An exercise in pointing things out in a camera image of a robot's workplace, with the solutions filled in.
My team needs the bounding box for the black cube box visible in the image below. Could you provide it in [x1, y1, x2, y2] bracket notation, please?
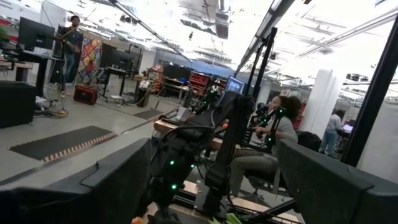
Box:
[0, 80, 37, 129]

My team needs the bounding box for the black desk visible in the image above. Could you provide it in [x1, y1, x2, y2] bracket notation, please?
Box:
[12, 49, 63, 97]

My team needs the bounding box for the black hazard-striped floor mat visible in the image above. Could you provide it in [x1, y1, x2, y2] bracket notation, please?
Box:
[9, 125, 118, 163]

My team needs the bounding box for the black computer monitor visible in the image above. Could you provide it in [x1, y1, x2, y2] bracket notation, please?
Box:
[17, 17, 55, 52]
[113, 49, 142, 71]

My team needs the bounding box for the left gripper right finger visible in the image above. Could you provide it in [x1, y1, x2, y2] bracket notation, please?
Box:
[277, 138, 398, 224]

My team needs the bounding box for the black camera stand post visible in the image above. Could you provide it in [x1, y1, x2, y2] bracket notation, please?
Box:
[242, 27, 278, 100]

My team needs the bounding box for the yellow coiled cable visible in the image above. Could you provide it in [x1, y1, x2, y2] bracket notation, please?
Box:
[49, 108, 69, 118]

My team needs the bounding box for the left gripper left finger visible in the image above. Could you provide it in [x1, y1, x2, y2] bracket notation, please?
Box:
[0, 138, 154, 224]

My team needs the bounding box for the white round column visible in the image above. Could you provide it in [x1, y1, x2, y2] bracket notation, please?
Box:
[300, 68, 343, 138]

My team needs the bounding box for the red bag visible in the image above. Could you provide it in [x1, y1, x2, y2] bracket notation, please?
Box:
[73, 84, 99, 106]

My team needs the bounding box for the red tool cabinet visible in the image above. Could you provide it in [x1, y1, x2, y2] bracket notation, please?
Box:
[188, 70, 212, 96]

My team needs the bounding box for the wooden bench table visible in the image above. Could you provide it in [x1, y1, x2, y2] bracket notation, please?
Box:
[0, 60, 34, 82]

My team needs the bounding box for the lit blue screen monitor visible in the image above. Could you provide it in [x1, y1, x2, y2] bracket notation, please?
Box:
[224, 75, 246, 94]

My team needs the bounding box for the green celery stalk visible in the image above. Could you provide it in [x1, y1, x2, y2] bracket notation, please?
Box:
[208, 213, 243, 224]

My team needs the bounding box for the black aluminium table frame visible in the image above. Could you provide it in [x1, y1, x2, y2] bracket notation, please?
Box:
[174, 186, 304, 224]

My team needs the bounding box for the black office chair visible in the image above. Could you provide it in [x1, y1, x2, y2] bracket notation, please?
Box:
[245, 130, 323, 200]

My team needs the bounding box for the plain black floor mat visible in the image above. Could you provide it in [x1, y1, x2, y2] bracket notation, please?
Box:
[133, 108, 164, 121]

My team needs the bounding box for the colourful patchwork panel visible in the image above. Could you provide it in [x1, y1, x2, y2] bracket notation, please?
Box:
[74, 35, 103, 85]

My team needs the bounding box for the black metal post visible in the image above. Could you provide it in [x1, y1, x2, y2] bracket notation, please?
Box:
[340, 15, 398, 167]

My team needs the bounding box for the person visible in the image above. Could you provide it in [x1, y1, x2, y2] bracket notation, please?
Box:
[319, 109, 346, 156]
[55, 15, 84, 97]
[229, 95, 304, 195]

